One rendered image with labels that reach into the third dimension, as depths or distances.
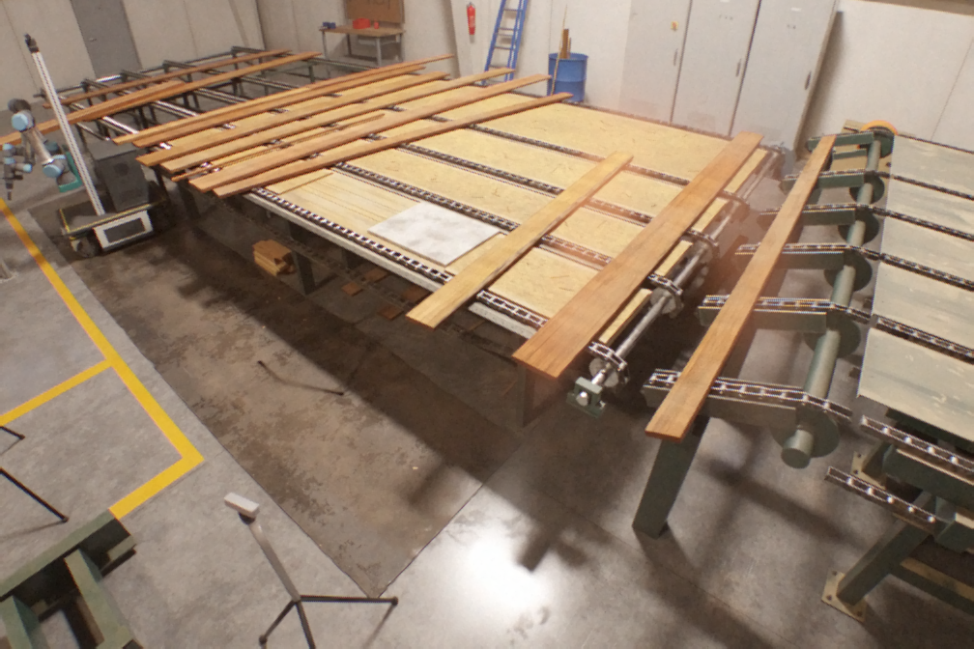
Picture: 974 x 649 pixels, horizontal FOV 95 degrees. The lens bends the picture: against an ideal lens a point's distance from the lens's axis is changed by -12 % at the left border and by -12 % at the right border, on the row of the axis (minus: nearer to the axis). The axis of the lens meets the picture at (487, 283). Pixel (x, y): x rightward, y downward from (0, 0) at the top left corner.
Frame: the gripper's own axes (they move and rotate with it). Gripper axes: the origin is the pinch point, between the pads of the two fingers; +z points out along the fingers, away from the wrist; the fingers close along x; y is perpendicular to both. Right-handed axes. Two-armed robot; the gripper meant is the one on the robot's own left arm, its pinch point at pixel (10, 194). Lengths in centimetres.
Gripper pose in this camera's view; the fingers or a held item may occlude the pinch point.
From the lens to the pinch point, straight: 536.2
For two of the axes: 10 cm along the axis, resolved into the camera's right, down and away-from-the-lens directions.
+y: -7.0, 0.1, -7.1
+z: -3.9, 8.3, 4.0
